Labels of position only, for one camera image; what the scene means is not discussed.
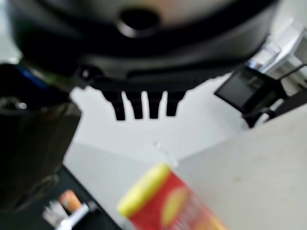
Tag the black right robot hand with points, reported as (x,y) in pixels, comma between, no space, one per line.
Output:
(148,48)

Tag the white rack with goods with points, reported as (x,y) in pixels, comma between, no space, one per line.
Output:
(285,45)

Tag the black flat screen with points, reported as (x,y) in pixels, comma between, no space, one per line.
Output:
(247,88)

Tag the red can with yellow lid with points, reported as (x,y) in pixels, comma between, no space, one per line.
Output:
(168,203)

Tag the orange packaged item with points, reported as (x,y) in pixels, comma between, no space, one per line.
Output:
(70,200)

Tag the black shelf unit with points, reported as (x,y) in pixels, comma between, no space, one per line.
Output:
(96,220)

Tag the white packaged item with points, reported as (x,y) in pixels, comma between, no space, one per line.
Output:
(54,212)

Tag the black stand frame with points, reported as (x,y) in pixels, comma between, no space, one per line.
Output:
(285,105)

